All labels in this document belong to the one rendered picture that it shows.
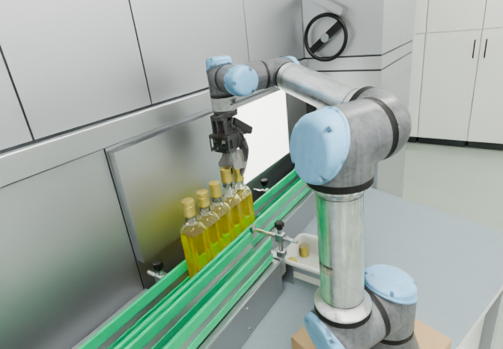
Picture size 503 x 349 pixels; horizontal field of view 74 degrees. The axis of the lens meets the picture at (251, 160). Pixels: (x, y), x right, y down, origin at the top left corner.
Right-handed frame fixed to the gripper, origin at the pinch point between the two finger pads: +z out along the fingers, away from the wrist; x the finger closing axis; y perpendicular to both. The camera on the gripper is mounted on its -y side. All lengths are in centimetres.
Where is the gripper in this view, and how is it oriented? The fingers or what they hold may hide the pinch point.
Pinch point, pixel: (237, 169)
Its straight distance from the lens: 107.6
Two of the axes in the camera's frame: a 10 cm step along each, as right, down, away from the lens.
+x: 8.3, 1.2, -5.4
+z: 1.1, 9.2, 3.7
